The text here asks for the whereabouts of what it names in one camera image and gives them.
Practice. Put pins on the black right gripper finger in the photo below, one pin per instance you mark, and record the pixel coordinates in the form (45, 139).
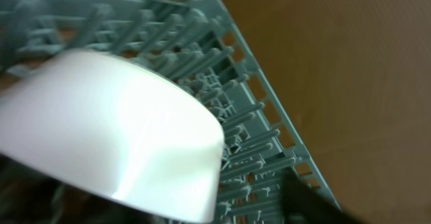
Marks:
(301, 204)

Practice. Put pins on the grey dishwasher rack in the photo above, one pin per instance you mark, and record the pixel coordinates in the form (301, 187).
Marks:
(196, 44)

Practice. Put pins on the pink bowl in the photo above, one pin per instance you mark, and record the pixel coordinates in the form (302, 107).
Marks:
(117, 130)

